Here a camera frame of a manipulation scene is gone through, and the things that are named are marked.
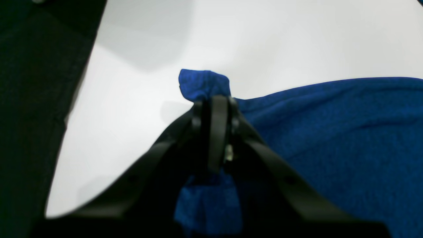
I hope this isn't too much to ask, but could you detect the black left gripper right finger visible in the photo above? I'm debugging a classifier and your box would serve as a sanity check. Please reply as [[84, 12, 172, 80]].
[[208, 95, 355, 222]]

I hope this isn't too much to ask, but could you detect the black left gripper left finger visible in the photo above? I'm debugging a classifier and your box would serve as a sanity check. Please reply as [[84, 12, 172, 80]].
[[73, 101, 210, 218]]

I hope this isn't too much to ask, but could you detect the blue long-sleeve T-shirt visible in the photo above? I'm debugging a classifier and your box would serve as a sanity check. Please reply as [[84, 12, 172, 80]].
[[173, 69, 423, 238]]

